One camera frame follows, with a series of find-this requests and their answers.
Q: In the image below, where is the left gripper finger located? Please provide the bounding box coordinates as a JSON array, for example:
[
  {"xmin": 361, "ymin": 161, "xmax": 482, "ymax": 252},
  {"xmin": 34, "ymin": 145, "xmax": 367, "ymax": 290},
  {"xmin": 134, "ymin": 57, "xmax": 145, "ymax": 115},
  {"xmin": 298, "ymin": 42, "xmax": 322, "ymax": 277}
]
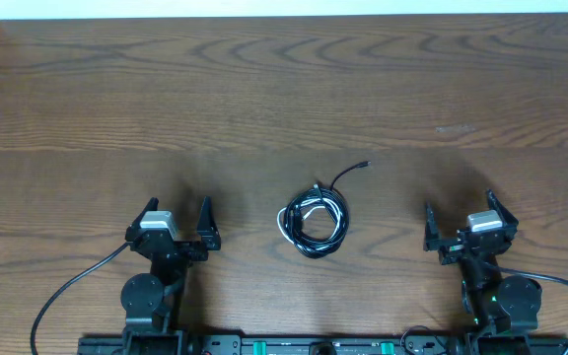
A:
[
  {"xmin": 196, "ymin": 196, "xmax": 221, "ymax": 250},
  {"xmin": 138, "ymin": 197, "xmax": 159, "ymax": 222}
]

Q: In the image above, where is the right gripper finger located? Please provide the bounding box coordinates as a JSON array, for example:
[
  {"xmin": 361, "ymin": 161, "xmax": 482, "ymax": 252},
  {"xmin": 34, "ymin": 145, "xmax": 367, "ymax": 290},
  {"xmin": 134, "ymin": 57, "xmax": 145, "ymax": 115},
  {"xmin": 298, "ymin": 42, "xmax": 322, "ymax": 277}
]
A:
[
  {"xmin": 486, "ymin": 189, "xmax": 518, "ymax": 227},
  {"xmin": 423, "ymin": 203, "xmax": 440, "ymax": 251}
]

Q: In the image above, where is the white usb cable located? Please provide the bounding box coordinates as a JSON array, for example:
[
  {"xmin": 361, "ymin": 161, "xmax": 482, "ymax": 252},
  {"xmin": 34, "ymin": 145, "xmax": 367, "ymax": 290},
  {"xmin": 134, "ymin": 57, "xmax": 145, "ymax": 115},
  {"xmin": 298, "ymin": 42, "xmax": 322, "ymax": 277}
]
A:
[{"xmin": 276, "ymin": 195, "xmax": 342, "ymax": 245}]

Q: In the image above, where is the black usb cable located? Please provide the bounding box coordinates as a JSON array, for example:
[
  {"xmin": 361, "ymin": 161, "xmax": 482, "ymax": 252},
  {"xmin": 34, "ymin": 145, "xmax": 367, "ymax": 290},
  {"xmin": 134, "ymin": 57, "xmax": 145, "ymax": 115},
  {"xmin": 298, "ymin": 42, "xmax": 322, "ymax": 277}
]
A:
[{"xmin": 281, "ymin": 160, "xmax": 372, "ymax": 259}]

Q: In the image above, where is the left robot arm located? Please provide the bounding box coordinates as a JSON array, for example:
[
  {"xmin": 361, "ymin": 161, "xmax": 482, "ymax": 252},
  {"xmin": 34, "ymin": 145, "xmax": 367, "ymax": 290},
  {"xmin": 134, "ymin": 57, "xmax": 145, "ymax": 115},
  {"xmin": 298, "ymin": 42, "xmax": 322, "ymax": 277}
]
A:
[{"xmin": 120, "ymin": 196, "xmax": 221, "ymax": 354}]

